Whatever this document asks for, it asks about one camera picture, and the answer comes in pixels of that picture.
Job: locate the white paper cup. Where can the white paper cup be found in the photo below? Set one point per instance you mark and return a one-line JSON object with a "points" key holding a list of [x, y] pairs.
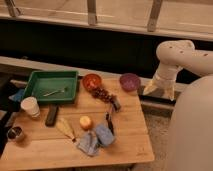
{"points": [[30, 106]]}

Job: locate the grey blue cloth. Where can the grey blue cloth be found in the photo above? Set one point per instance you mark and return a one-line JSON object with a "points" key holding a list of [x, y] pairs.
{"points": [[88, 144]]}

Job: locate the orange round fruit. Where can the orange round fruit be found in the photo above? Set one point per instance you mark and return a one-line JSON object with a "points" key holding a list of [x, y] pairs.
{"points": [[85, 122]]}

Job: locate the small metal cup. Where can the small metal cup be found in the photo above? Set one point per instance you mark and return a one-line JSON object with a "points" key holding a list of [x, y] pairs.
{"points": [[15, 134]]}

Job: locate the green plastic tray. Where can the green plastic tray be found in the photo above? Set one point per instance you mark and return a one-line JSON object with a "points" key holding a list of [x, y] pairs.
{"points": [[42, 82]]}

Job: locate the red bowl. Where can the red bowl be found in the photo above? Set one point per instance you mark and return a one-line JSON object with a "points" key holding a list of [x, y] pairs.
{"points": [[91, 81]]}

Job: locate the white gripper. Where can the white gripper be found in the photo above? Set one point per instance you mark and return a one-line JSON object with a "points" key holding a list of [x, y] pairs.
{"points": [[165, 78]]}

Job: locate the blue sponge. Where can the blue sponge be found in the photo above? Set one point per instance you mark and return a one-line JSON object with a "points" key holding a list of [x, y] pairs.
{"points": [[104, 134]]}

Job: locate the small dark block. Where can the small dark block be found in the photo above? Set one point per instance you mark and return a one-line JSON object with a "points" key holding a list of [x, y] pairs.
{"points": [[116, 105]]}

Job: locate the black eraser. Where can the black eraser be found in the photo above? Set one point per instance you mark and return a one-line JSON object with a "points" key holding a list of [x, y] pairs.
{"points": [[52, 115]]}

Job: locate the metal fork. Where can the metal fork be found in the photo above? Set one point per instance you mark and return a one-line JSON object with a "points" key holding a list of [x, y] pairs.
{"points": [[56, 91]]}

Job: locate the bunch of dark grapes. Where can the bunch of dark grapes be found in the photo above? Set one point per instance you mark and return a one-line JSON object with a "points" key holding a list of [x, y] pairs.
{"points": [[102, 94]]}

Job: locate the purple bowl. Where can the purple bowl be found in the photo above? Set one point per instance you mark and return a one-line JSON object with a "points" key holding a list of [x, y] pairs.
{"points": [[129, 82]]}

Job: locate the blue object at table edge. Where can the blue object at table edge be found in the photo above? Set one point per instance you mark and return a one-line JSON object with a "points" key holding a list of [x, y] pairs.
{"points": [[17, 97]]}

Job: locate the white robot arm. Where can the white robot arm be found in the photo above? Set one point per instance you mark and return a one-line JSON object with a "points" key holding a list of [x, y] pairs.
{"points": [[190, 136]]}

